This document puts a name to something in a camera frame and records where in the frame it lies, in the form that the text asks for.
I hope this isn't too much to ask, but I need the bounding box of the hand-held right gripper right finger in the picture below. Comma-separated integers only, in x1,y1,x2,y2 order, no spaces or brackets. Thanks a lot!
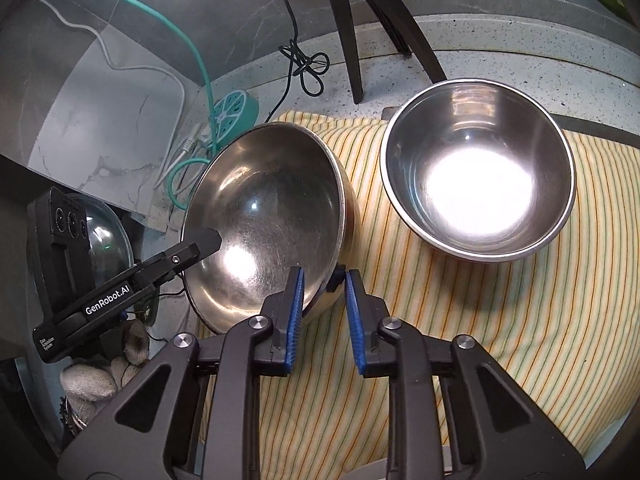
345,269,586,480

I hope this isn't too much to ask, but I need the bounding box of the white cable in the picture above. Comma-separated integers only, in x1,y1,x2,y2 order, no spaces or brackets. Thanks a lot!
30,0,188,186

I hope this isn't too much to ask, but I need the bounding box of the teal round power strip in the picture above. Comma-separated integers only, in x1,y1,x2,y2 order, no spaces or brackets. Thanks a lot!
207,89,261,148

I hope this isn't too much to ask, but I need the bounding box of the black tripod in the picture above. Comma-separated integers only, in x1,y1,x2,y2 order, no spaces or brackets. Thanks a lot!
322,0,448,105

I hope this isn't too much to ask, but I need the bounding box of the gold steel bowl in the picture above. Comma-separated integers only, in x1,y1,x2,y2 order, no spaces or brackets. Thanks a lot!
180,122,360,336

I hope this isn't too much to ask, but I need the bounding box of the red steel bowl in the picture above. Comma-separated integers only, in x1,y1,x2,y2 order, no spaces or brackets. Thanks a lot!
380,79,577,262

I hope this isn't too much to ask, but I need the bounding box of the glass pot lid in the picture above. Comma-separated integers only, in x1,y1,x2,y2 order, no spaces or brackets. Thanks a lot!
65,195,136,281

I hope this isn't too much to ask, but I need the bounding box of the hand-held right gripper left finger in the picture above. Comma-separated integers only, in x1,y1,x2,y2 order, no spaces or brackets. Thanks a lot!
57,266,307,480

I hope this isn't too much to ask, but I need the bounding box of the person's left hand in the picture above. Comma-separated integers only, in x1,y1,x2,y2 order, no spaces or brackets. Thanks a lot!
60,320,151,426

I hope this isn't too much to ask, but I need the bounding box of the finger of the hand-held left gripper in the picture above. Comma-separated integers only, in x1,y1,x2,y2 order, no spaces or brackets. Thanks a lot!
142,227,222,286

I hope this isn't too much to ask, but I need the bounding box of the black ring light cable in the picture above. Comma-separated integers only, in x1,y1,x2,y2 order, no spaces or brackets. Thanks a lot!
262,0,331,97

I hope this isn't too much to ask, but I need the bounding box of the yellow striped cloth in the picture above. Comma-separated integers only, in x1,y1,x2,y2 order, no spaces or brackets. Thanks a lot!
195,110,640,480

